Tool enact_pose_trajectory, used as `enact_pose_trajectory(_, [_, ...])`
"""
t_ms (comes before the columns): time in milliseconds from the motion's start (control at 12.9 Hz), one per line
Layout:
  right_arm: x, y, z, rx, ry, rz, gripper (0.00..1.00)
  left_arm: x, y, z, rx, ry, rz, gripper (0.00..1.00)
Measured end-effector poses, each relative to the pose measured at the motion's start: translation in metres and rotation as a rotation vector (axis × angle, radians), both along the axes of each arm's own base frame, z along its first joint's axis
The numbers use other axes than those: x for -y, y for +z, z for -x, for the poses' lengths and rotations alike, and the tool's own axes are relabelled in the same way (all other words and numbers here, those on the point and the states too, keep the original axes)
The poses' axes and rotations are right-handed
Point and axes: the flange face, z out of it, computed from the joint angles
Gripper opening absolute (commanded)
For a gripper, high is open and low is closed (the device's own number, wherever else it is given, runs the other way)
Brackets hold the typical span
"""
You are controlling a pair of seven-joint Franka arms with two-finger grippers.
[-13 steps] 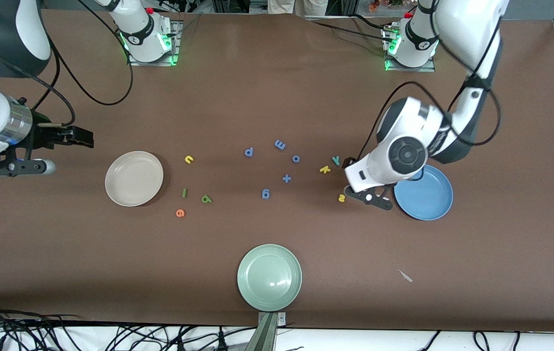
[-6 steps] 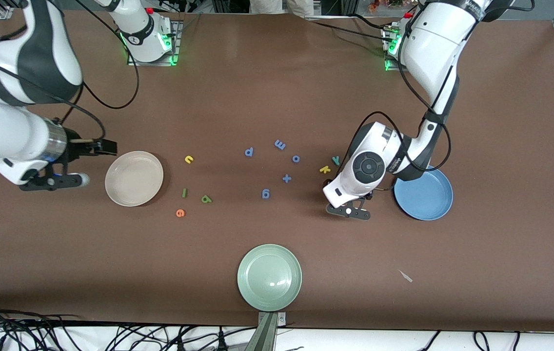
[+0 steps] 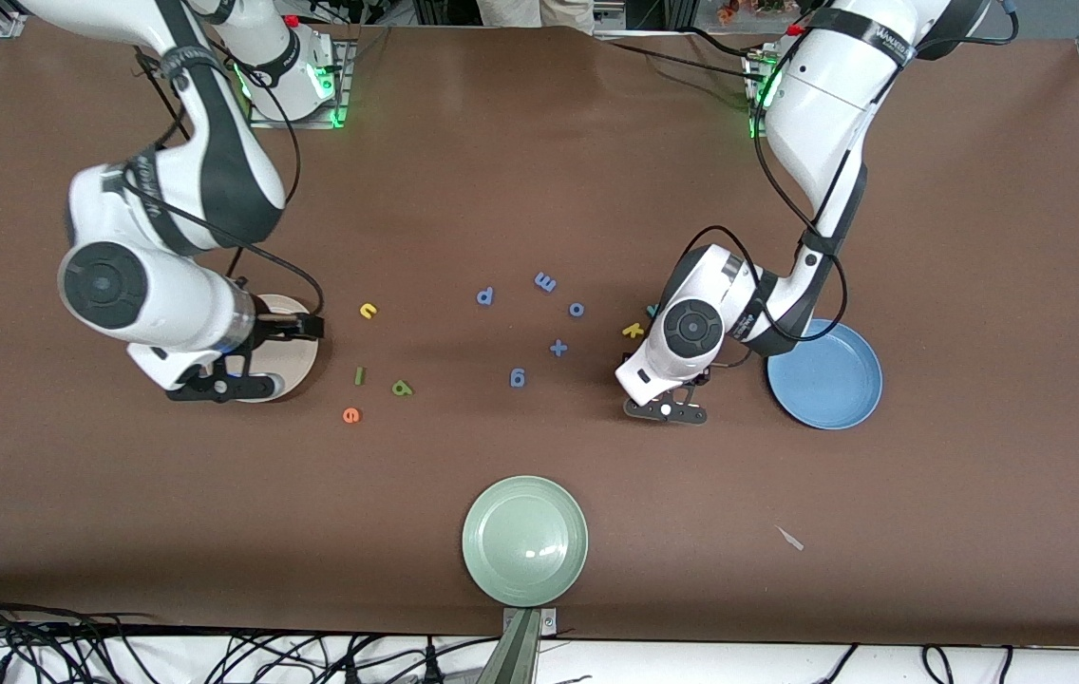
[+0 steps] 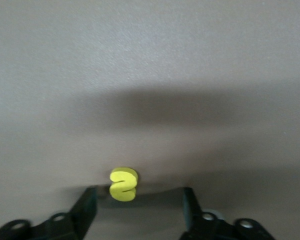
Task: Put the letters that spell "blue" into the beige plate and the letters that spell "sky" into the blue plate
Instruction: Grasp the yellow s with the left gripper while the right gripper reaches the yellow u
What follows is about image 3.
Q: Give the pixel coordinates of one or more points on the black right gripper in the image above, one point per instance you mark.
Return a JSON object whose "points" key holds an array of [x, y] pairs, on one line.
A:
{"points": [[275, 329]]}

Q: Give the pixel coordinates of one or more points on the yellow foam letter k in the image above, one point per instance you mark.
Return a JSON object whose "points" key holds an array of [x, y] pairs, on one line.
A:
{"points": [[633, 331]]}

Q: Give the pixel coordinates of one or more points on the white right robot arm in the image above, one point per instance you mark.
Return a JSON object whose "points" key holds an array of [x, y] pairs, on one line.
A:
{"points": [[217, 161]]}

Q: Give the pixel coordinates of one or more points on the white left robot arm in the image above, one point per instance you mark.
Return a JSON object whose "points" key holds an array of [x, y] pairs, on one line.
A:
{"points": [[824, 123]]}

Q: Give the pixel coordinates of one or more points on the beige brown plate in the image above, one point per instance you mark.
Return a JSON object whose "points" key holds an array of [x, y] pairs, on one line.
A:
{"points": [[297, 366]]}

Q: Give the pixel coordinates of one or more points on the blue foam letter m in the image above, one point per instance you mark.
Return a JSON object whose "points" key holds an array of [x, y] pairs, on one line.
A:
{"points": [[545, 282]]}

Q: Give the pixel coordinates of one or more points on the green number 6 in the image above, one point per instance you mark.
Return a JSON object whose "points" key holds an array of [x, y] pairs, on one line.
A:
{"points": [[406, 389]]}

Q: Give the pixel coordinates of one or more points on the blue foam letter p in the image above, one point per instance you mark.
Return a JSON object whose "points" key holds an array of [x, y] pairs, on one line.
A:
{"points": [[480, 299]]}

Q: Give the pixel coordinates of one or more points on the pale green plate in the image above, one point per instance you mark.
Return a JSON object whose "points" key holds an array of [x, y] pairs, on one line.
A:
{"points": [[525, 541]]}

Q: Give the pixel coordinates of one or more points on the blue plate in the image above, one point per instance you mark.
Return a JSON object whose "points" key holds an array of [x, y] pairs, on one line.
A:
{"points": [[834, 380]]}

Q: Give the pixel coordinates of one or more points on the brown table cover sheet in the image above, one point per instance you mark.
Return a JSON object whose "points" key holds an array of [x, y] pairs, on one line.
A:
{"points": [[501, 171]]}

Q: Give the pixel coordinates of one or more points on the white tape scrap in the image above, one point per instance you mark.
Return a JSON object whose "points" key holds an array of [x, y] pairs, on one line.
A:
{"points": [[789, 538]]}

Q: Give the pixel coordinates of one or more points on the person's beige trousers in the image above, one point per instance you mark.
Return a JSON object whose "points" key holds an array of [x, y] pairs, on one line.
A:
{"points": [[539, 11]]}

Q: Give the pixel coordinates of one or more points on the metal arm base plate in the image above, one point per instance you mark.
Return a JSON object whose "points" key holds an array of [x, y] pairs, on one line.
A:
{"points": [[754, 135], [348, 76]]}

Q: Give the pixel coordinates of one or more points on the metal pole bracket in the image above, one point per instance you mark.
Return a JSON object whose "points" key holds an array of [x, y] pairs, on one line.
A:
{"points": [[549, 622]]}

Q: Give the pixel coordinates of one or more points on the grey camera pole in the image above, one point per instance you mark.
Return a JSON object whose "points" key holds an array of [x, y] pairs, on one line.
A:
{"points": [[516, 655]]}

